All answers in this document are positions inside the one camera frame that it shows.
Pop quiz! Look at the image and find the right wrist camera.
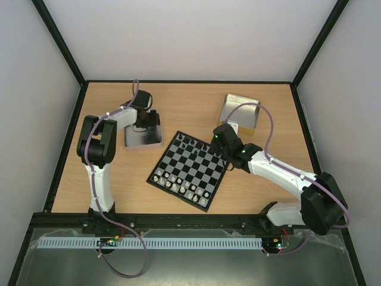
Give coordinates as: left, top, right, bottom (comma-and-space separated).
227, 120, 239, 134

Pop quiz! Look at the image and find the black frame rail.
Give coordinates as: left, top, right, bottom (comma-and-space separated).
28, 212, 293, 237

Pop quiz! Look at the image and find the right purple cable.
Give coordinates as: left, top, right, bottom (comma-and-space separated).
221, 102, 353, 257

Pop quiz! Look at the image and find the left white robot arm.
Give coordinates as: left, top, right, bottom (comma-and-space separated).
77, 90, 164, 216

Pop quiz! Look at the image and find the black silver chess board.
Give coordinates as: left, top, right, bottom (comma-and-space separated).
146, 131, 229, 212

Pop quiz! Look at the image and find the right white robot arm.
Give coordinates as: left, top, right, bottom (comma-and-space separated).
211, 123, 348, 235

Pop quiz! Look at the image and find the silver tin with pieces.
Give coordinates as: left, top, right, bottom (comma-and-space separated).
124, 123, 164, 151

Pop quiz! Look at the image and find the empty gold silver tin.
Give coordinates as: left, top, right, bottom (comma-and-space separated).
217, 94, 261, 136

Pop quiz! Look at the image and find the light blue cable duct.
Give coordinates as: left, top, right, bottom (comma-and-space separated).
36, 237, 263, 250

